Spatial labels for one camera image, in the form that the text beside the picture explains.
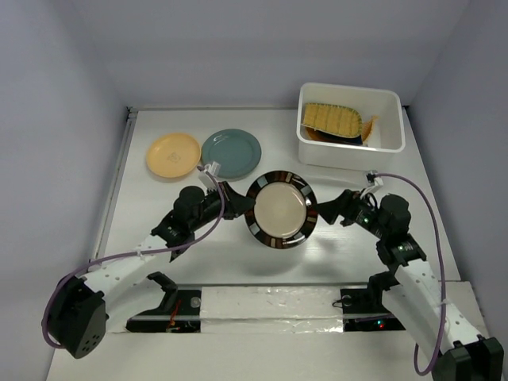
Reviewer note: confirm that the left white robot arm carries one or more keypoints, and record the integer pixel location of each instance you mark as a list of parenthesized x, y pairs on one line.
[(77, 312)]

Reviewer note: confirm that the teal round plate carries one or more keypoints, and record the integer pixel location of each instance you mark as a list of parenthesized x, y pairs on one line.
[(236, 151)]

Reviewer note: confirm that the yellow woven bamboo tray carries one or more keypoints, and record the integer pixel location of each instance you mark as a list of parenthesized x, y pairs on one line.
[(340, 121)]

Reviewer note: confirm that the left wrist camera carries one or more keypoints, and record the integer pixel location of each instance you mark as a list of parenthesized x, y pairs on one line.
[(208, 174)]

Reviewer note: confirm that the yellow round plate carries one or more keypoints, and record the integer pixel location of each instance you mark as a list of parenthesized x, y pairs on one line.
[(173, 155)]

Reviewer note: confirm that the silver foil taped panel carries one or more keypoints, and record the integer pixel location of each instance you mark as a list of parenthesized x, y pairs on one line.
[(270, 309)]

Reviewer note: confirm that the dark round patterned plate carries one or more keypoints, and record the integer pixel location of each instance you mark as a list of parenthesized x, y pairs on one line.
[(284, 214)]

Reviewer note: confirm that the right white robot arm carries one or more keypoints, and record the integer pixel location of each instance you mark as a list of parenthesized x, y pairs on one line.
[(409, 290)]

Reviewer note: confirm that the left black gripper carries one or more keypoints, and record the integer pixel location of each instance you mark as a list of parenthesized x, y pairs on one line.
[(236, 204)]

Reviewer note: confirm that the aluminium frame rail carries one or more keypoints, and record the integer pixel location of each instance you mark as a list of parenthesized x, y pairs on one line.
[(99, 247)]

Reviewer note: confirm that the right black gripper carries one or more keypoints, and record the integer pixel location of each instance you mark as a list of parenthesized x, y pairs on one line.
[(344, 205)]

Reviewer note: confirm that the white plastic bin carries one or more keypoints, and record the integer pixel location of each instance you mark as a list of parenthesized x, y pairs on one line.
[(385, 142)]

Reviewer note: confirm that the dark blue leaf-shaped plate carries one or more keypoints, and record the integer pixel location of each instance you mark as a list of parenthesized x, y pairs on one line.
[(323, 137)]

